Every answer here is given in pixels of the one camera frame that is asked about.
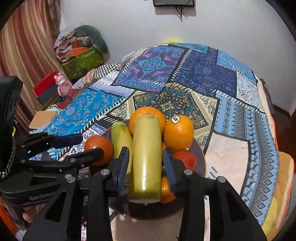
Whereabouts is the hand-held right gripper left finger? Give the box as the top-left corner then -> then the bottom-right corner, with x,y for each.
22,146 -> 130,241

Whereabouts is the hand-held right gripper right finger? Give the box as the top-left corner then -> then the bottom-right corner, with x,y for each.
162,147 -> 267,241

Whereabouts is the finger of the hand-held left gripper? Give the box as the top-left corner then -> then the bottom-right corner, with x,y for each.
23,148 -> 104,179
15,133 -> 83,156

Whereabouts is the red tomato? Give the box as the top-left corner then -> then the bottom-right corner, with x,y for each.
172,149 -> 197,171
84,135 -> 114,166

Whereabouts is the yellow-green squash piece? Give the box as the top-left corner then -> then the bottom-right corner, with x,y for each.
128,115 -> 162,204
111,122 -> 133,176

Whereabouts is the purple plate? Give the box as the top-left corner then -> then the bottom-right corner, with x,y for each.
102,118 -> 207,219

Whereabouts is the large orange with sticker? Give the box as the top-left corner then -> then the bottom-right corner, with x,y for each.
164,115 -> 195,152

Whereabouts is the large plain orange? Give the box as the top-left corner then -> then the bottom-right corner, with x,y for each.
129,106 -> 167,136

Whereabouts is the red box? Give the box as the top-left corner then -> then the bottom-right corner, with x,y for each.
32,72 -> 61,105

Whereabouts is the red patterned cloth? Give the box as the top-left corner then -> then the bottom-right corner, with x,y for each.
57,89 -> 82,109

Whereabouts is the pink toy figure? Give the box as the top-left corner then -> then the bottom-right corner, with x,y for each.
54,72 -> 72,101

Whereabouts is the striped brown curtain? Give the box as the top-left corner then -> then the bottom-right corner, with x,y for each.
0,0 -> 62,130

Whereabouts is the green storage box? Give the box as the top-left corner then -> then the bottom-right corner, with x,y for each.
61,46 -> 104,79

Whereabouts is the pile of clothes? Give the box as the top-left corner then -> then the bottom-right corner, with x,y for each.
54,28 -> 79,56

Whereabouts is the orange box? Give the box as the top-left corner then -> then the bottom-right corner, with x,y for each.
70,39 -> 89,56

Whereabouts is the blue patchwork tablecloth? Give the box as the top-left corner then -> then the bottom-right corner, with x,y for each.
30,43 -> 280,241

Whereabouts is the yellow orange blanket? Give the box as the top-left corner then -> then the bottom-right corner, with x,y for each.
258,76 -> 295,235

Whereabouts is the grey backpack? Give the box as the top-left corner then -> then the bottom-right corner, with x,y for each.
259,78 -> 276,114

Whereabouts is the black white braided strap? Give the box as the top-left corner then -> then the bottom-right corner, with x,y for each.
0,137 -> 16,180

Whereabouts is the black cable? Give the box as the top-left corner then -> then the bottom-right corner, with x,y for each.
175,6 -> 189,22

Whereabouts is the small black wall monitor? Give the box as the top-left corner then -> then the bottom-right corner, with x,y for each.
153,0 -> 195,7

